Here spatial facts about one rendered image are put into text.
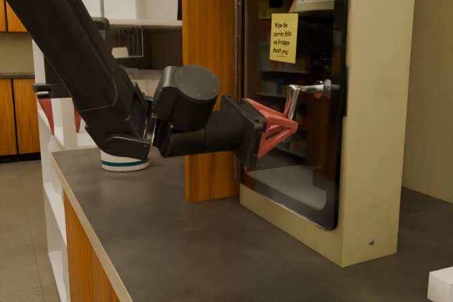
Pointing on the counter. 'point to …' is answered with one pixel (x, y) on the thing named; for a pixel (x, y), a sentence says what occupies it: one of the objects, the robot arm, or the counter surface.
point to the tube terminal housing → (364, 118)
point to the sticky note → (284, 37)
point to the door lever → (293, 97)
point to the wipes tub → (108, 163)
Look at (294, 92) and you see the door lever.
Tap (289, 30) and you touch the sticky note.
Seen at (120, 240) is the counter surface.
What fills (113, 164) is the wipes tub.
